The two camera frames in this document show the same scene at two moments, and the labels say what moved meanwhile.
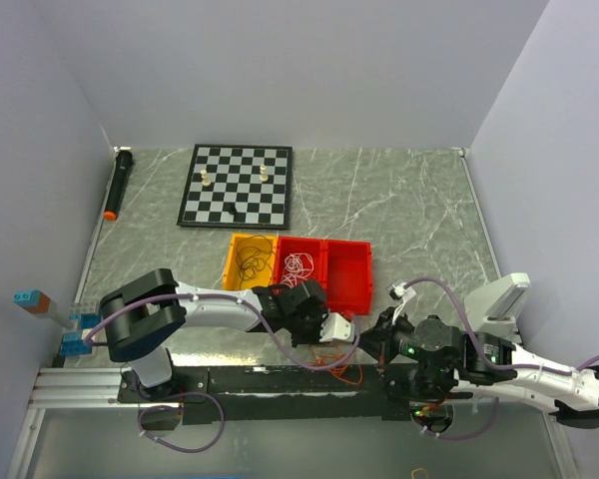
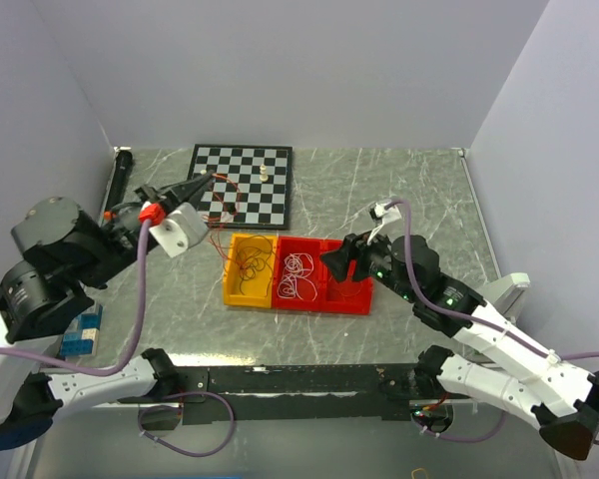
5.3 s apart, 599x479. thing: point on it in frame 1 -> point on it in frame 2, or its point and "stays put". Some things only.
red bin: [349, 276] stays put
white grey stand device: [491, 309] stays put
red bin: [299, 258] stays put
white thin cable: [298, 266] stays put
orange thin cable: [347, 372] -> [240, 259]
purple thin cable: [252, 255] stays put
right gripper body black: [393, 337] -> [374, 258]
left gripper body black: [305, 329] -> [124, 233]
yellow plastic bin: [251, 261] stays put
